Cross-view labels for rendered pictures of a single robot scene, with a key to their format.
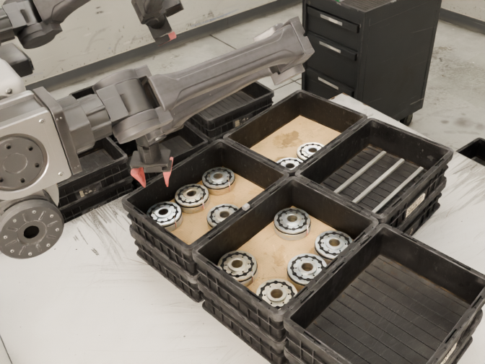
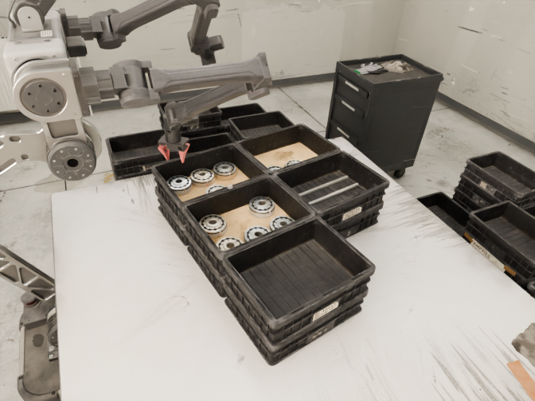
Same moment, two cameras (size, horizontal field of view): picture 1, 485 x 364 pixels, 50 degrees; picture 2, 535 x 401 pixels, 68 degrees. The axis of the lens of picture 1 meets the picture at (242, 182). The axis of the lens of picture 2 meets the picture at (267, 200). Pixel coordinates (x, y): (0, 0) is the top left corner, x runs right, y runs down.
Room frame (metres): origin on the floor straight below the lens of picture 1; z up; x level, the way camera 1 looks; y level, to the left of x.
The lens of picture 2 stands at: (-0.16, -0.29, 1.84)
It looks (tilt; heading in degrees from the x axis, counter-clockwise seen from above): 38 degrees down; 7
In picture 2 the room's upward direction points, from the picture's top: 4 degrees clockwise
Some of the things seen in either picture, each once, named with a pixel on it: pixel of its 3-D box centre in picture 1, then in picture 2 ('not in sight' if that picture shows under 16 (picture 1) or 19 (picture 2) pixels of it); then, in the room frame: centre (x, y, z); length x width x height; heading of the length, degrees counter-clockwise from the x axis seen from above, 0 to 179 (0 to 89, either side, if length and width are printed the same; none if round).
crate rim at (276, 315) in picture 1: (286, 239); (248, 212); (0.93, -0.10, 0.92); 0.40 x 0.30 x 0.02; 133
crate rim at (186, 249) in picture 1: (206, 190); (209, 172); (1.15, 0.10, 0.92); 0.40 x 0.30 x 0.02; 133
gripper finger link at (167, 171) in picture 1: (160, 172); (178, 152); (1.13, 0.22, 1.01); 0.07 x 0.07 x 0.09; 87
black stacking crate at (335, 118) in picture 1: (296, 142); (287, 157); (1.42, -0.19, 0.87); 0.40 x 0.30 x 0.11; 133
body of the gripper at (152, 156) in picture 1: (149, 151); (173, 135); (1.13, 0.24, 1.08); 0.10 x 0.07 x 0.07; 87
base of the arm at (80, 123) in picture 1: (77, 123); (94, 85); (0.70, 0.25, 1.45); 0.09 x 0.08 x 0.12; 33
